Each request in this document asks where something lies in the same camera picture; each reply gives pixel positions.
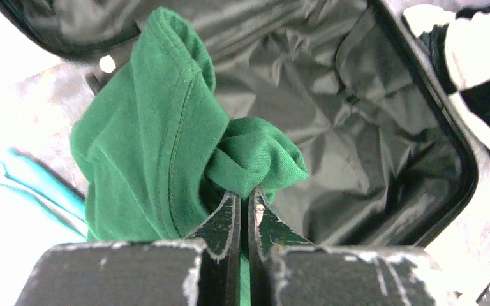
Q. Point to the dark green shirt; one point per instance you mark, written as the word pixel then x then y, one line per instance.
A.
pixel 159 151

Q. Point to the turquoise shorts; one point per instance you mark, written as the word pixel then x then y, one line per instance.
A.
pixel 59 202

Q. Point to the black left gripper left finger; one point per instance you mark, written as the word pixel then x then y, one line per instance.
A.
pixel 201 269

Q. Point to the black suitcase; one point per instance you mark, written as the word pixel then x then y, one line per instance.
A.
pixel 336 77

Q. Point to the black white checkered blanket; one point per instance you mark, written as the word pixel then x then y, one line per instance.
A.
pixel 458 46

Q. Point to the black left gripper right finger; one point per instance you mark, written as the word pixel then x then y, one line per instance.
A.
pixel 287 269

